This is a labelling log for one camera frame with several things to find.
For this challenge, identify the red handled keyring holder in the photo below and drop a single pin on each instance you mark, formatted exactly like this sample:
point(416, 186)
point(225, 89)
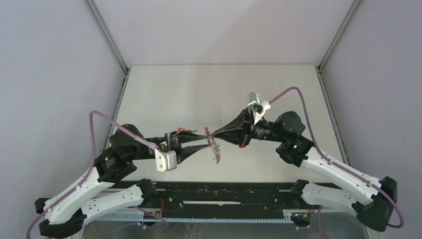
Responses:
point(213, 145)

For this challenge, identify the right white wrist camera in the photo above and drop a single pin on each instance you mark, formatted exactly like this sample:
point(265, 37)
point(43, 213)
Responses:
point(257, 105)

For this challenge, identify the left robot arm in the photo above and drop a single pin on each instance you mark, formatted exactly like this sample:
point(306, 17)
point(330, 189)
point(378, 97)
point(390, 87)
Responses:
point(67, 213)

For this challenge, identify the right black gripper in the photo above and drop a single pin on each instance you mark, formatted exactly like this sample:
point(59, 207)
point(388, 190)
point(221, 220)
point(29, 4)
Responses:
point(240, 130)

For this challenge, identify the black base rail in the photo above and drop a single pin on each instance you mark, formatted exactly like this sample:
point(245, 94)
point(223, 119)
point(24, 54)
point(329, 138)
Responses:
point(225, 200)

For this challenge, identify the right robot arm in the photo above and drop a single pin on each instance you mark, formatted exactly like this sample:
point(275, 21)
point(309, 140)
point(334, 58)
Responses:
point(369, 198)

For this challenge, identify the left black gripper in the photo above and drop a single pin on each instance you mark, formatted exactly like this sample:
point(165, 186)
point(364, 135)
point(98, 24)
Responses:
point(176, 139)

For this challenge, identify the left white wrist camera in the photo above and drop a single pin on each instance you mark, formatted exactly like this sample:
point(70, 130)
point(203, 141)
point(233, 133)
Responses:
point(165, 161)

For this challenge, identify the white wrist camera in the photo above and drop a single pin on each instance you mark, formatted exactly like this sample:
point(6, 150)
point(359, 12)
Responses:
point(257, 105)
point(165, 161)

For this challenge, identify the red tagged key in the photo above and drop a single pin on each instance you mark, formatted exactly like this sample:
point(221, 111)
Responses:
point(185, 130)

